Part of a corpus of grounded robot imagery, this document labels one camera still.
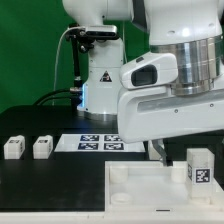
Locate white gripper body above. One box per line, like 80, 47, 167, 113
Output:
118, 87, 224, 143

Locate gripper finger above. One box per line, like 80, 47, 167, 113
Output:
152, 139, 173, 166

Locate white square table top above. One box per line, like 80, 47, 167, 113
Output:
105, 161, 224, 213

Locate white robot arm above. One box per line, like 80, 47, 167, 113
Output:
62, 0, 224, 145

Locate white sheet with markers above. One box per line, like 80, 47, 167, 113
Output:
55, 134, 145, 152

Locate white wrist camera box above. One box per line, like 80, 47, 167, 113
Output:
120, 52, 178, 90

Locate black cables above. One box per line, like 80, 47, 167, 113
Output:
33, 88, 79, 107

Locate black camera on stand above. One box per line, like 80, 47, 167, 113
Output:
65, 24, 119, 104

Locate grey cable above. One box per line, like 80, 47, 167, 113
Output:
52, 26, 79, 107

